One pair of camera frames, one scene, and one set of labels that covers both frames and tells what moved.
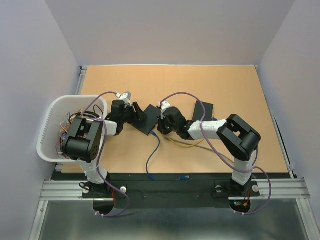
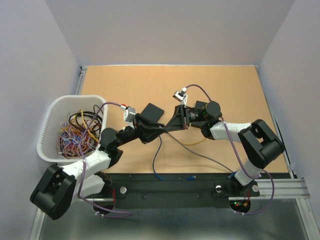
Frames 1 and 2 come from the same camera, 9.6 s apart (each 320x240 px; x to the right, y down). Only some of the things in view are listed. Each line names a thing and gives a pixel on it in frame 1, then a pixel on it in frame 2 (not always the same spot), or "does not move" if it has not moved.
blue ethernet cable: (182, 178) → (193, 177)
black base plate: (170, 190) does not move
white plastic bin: (60, 108) does not move
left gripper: (139, 115) → (146, 130)
